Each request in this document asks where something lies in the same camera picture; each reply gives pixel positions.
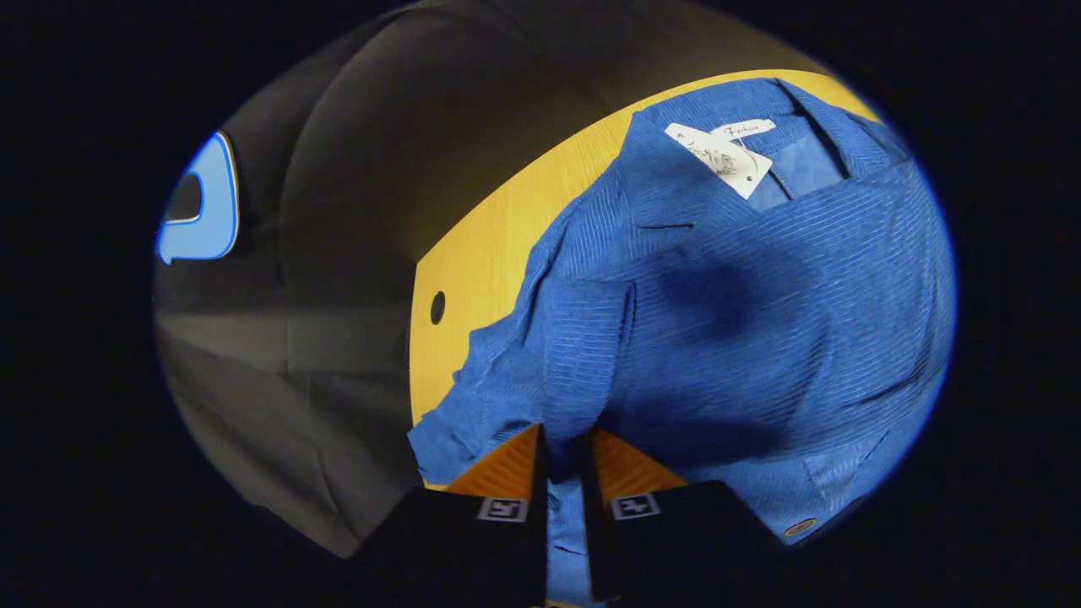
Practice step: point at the black backdrop cloth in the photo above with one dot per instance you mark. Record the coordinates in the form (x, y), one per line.
(338, 211)

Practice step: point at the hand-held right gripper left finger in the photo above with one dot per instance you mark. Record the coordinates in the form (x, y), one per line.
(473, 549)

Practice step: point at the blue button-up shirt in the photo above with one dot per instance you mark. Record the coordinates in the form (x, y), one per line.
(743, 321)

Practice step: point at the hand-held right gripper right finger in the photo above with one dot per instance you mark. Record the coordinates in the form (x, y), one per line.
(676, 549)

